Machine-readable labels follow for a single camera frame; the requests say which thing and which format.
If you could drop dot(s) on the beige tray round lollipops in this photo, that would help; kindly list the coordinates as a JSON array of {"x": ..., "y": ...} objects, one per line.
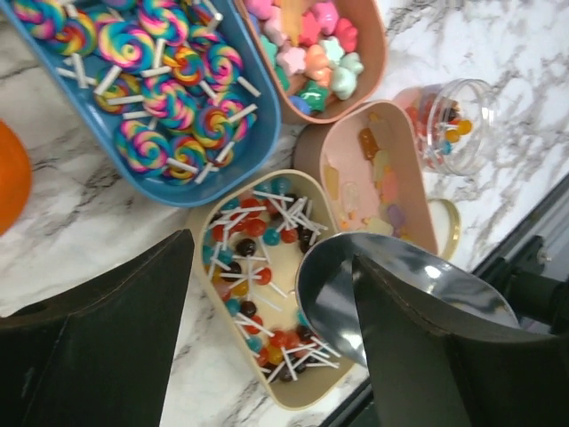
[{"x": 249, "y": 247}]

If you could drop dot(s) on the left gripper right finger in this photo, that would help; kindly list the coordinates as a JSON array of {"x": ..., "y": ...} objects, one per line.
[{"x": 432, "y": 364}]

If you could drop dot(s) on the clear plastic jar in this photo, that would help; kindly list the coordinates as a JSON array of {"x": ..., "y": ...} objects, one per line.
[{"x": 453, "y": 124}]

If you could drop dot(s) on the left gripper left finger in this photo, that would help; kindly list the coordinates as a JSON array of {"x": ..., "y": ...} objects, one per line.
[{"x": 99, "y": 354}]

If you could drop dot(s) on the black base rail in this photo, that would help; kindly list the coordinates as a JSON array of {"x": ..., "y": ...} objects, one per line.
[{"x": 531, "y": 265}]

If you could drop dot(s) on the orange fruit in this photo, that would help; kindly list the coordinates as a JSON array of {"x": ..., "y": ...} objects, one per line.
[{"x": 16, "y": 177}]

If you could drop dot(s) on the pink tray popsicle candies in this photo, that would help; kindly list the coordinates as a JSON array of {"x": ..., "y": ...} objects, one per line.
[{"x": 367, "y": 164}]

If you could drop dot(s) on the gold jar lid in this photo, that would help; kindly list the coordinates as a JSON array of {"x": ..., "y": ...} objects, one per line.
[{"x": 446, "y": 221}]

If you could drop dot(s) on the blue tray swirl lollipops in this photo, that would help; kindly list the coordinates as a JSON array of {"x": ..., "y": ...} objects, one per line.
[{"x": 185, "y": 113}]

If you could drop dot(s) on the pink tray star candies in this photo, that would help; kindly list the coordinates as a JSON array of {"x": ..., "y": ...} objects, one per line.
[{"x": 325, "y": 58}]

